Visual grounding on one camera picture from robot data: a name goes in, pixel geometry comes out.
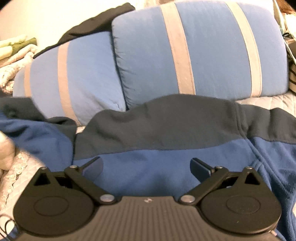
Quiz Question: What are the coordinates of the green blanket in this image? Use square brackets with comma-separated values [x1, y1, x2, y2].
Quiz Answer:
[0, 35, 37, 59]

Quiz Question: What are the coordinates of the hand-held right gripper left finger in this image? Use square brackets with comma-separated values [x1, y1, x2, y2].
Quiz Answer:
[33, 157, 117, 206]

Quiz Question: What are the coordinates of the blue grey-striped pillow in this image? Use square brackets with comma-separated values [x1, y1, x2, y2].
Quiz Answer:
[13, 31, 126, 126]
[112, 0, 290, 109]

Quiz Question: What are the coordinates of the blue fleece jacket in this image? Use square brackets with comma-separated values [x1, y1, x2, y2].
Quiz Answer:
[0, 94, 296, 241]

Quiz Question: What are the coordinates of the black garment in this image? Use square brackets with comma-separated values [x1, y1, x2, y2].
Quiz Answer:
[33, 2, 136, 58]

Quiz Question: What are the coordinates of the cream striped tote bag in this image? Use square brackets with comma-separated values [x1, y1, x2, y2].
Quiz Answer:
[273, 0, 296, 93]

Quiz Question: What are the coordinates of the beige textured throw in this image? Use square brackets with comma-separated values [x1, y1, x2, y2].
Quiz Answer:
[0, 144, 48, 210]

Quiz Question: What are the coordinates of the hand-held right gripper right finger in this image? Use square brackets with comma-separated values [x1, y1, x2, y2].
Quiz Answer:
[179, 158, 263, 206]

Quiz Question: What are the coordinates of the black cable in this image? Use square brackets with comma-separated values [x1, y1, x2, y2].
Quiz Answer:
[0, 214, 20, 235]

